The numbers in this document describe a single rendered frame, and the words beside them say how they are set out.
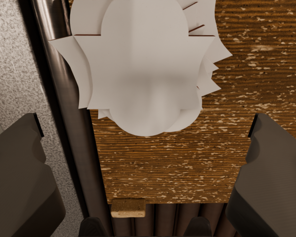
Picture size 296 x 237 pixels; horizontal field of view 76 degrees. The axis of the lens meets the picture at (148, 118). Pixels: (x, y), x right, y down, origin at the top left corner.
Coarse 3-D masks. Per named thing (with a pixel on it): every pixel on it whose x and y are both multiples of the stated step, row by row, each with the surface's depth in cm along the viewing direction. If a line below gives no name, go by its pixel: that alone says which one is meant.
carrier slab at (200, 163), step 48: (240, 0) 18; (288, 0) 19; (240, 48) 21; (288, 48) 21; (240, 96) 24; (288, 96) 24; (96, 144) 28; (144, 144) 28; (192, 144) 28; (240, 144) 28; (144, 192) 33; (192, 192) 33
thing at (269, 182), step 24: (264, 120) 10; (264, 144) 8; (288, 144) 8; (240, 168) 7; (264, 168) 7; (288, 168) 7; (240, 192) 6; (264, 192) 6; (288, 192) 6; (240, 216) 6; (264, 216) 6; (288, 216) 6
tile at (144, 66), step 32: (128, 0) 14; (160, 0) 14; (128, 32) 15; (160, 32) 15; (96, 64) 17; (128, 64) 17; (160, 64) 17; (192, 64) 17; (96, 96) 18; (128, 96) 18; (160, 96) 18; (192, 96) 18; (128, 128) 20; (160, 128) 20
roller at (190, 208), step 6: (180, 204) 40; (186, 204) 38; (192, 204) 38; (198, 204) 38; (180, 210) 41; (186, 210) 39; (192, 210) 39; (198, 210) 40; (180, 216) 42; (186, 216) 40; (192, 216) 40; (180, 222) 43; (186, 222) 41; (180, 228) 44; (186, 228) 42; (180, 234) 45
